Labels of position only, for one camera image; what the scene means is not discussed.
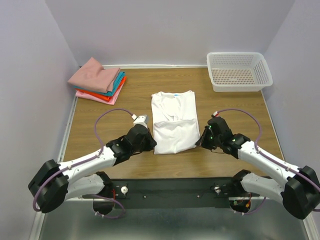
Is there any white t shirt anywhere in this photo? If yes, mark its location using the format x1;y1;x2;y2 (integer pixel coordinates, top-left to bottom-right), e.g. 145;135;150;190
151;90;200;155

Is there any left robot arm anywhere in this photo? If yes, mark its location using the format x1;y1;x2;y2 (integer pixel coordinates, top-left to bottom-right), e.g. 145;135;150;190
28;124;157;213

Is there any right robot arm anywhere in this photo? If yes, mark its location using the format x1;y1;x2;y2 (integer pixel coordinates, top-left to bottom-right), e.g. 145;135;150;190
196;116;320;220

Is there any orange folded shirt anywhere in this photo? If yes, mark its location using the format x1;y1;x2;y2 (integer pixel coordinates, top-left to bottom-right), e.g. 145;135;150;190
77;76;127;102

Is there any teal folded shirt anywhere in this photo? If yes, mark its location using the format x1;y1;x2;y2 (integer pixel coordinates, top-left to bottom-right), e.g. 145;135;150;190
73;71;126;97

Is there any white plastic basket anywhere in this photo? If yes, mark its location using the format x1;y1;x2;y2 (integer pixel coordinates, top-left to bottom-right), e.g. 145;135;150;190
206;52;273;92

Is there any light pink folded shirt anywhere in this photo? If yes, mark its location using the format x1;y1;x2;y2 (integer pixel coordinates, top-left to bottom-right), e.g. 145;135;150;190
75;86;123;106

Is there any dusty pink folded shirt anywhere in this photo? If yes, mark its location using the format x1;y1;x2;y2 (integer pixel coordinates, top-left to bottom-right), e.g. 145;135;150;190
67;57;120;93

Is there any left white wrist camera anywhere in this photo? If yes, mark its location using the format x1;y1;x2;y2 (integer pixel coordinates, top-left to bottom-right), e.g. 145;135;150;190
131;114;149;128

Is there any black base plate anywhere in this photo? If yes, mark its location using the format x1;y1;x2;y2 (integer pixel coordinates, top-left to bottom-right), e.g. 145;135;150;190
92;177;255;214

